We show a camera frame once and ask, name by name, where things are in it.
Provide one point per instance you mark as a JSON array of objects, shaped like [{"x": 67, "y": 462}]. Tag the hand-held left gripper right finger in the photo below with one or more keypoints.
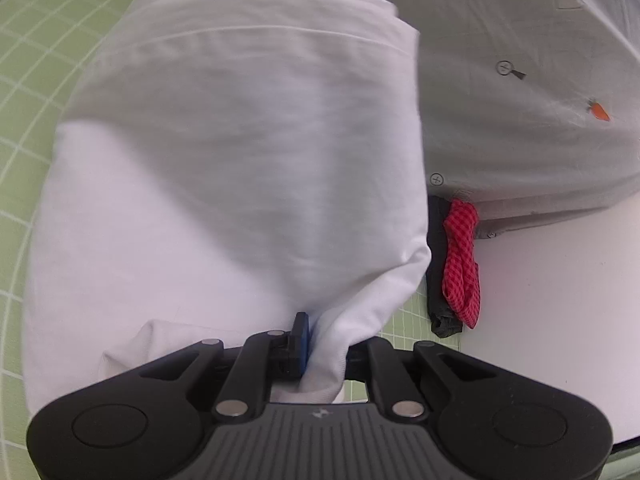
[{"x": 382, "y": 367}]

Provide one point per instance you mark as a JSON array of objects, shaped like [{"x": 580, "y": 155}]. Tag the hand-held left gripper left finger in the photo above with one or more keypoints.
[{"x": 301, "y": 347}]

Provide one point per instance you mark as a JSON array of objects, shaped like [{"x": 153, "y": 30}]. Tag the white shirt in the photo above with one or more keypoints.
[{"x": 225, "y": 160}]

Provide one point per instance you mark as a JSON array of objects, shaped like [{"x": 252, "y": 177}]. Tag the dark grey folded garment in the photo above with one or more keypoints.
[{"x": 436, "y": 280}]

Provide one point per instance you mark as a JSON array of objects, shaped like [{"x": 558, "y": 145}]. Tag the red checked cloth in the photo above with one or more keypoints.
[{"x": 462, "y": 260}]

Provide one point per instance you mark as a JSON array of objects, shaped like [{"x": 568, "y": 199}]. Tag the grey carrot-print shirt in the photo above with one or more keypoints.
[{"x": 510, "y": 125}]

